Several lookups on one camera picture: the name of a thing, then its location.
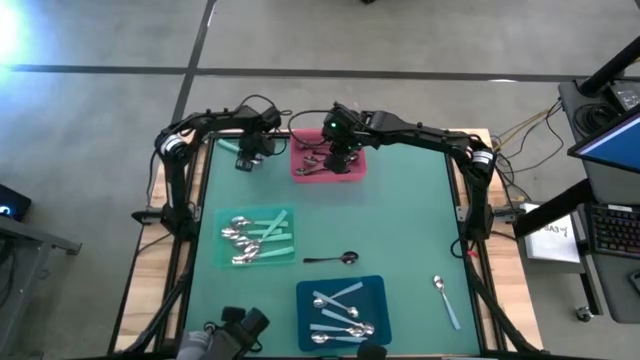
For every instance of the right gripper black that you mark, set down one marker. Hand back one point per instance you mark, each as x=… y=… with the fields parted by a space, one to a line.
x=357 y=130

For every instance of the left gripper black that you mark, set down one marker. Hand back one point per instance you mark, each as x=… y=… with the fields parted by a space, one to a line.
x=257 y=145

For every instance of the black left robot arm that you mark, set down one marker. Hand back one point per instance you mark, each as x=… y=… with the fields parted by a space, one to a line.
x=175 y=190

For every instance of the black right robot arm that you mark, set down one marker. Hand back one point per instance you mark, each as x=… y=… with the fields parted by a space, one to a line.
x=425 y=137

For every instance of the pink plastic bin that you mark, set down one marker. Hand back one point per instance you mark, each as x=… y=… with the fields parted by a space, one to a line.
x=360 y=173

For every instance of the green table mat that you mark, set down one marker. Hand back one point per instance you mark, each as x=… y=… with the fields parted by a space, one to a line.
x=400 y=225

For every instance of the translucent teal plastic bin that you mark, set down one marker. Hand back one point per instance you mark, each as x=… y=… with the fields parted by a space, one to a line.
x=222 y=252

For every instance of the blue plastic bin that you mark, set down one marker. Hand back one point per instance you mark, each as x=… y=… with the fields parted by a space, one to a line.
x=380 y=310

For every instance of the black diagonal beam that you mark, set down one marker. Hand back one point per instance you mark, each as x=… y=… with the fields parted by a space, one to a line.
x=550 y=210

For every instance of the grey equipment cart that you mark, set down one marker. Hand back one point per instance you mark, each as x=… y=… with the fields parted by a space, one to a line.
x=567 y=95

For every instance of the grey metal stand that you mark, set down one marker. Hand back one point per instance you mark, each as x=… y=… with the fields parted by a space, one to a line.
x=45 y=242

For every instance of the black device with blue light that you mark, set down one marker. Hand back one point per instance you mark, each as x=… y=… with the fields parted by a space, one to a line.
x=15 y=202

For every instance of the computer monitor blue screen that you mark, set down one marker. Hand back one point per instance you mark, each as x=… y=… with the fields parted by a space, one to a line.
x=615 y=142

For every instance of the black pole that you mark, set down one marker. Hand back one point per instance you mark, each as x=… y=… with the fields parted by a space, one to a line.
x=610 y=67

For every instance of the black power adapter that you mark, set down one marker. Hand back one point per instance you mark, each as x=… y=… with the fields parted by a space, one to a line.
x=625 y=95

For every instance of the black computer keyboard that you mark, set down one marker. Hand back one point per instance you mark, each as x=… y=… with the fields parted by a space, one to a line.
x=617 y=230

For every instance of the caster wheel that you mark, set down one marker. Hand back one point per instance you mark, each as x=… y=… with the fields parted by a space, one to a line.
x=584 y=314

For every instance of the dark grey desk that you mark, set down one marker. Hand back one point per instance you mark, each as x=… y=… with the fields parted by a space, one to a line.
x=612 y=300

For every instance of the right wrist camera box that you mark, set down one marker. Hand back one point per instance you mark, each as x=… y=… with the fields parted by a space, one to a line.
x=336 y=127

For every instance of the black aluminium table frame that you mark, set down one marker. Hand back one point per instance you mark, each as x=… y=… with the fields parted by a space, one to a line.
x=475 y=300

